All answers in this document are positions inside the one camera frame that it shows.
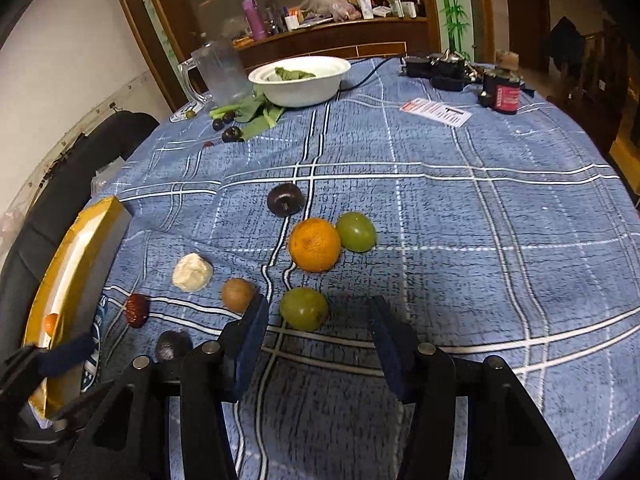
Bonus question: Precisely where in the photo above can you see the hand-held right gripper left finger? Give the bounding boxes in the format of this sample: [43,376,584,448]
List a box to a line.
[62,292,271,480]

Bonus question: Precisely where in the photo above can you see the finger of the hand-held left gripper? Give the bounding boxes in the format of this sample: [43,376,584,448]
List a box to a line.
[47,380,113,423]
[2,334,97,386]

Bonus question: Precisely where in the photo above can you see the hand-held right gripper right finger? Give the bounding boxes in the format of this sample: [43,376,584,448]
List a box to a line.
[368,295,576,480]

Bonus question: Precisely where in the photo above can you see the green plum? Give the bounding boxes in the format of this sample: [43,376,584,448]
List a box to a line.
[335,211,377,253]
[280,287,329,332]

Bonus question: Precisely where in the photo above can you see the gold cardboard box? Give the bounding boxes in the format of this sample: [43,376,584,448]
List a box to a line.
[22,196,133,418]

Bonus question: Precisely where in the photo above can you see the brown kiwi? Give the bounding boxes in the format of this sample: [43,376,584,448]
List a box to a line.
[221,278,257,312]

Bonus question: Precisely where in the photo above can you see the dark brown fruit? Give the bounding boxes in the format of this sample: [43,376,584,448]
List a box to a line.
[155,330,193,363]

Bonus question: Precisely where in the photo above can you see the red date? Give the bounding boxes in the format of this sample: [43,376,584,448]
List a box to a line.
[125,293,151,329]

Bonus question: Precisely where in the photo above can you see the white fruit wedge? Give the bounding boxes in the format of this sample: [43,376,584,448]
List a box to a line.
[172,253,214,292]

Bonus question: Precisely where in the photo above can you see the large orange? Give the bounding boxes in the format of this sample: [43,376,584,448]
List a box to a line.
[288,217,342,273]

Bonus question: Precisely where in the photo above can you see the dark purple plum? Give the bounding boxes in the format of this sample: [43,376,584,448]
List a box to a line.
[266,183,306,218]

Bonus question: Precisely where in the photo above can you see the green vegetable leaves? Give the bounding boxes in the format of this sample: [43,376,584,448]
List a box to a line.
[209,87,286,140]

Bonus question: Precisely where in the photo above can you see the white paper card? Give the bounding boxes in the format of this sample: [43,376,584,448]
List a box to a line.
[400,98,473,127]

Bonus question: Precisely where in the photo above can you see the white bowl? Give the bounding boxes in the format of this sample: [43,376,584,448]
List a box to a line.
[248,56,352,107]

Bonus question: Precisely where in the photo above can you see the clear glass mug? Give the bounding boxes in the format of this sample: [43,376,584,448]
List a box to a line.
[178,40,253,108]

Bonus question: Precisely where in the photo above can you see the black box device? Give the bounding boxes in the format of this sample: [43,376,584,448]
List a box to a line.
[430,52,468,92]

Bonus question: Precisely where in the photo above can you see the green leaves in bowl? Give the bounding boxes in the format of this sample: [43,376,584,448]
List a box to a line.
[274,66,317,82]

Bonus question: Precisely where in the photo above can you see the red and black cylinder device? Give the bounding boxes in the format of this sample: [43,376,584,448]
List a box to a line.
[477,71,523,115]

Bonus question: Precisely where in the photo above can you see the black power adapter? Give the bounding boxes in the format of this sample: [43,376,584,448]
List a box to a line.
[402,55,433,78]

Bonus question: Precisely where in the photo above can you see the wooden sideboard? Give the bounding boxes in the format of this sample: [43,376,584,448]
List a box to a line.
[232,16,441,61]

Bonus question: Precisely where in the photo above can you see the purple bottle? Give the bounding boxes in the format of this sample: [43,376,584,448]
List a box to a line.
[242,0,268,41]

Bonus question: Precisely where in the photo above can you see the clear plastic bag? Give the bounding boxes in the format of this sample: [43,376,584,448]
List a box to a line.
[299,0,362,23]

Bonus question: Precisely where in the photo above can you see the potted bamboo plant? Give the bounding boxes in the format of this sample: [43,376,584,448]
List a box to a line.
[434,0,473,58]

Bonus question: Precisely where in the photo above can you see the dark jacket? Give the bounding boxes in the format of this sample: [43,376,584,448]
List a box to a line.
[546,16,586,68]

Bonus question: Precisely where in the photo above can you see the brown wooden door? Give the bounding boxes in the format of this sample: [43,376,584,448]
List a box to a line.
[502,0,551,73]

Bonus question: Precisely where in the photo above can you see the black cable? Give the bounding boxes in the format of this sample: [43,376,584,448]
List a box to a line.
[340,56,406,92]

